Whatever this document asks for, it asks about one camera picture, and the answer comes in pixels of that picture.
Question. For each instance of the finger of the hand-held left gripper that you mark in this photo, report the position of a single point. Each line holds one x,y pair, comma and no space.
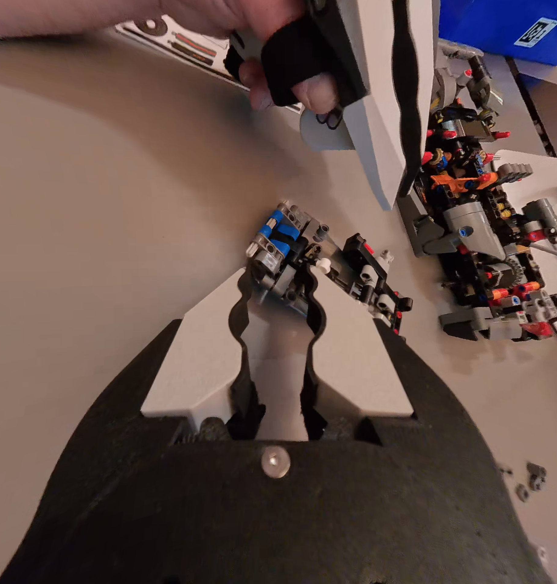
428,45
379,114

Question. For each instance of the lego instruction booklet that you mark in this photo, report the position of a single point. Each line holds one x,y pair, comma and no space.
192,45

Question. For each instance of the white monitor stand base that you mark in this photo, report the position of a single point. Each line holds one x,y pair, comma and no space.
551,182

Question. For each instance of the dark grey loose lego piece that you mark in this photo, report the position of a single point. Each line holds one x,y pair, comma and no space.
504,470
536,475
522,492

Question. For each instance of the small black blue lego assembly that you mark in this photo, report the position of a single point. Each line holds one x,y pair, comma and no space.
283,246

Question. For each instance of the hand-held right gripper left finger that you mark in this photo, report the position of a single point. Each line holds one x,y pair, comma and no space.
192,365

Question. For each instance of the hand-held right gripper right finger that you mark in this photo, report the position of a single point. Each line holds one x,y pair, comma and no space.
356,365

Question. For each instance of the large lego car chassis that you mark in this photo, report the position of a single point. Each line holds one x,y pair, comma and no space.
474,228

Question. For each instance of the person's left hand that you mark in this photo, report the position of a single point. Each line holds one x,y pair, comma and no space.
223,13

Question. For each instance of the blue plastic storage bin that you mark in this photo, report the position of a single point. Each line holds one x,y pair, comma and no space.
479,23

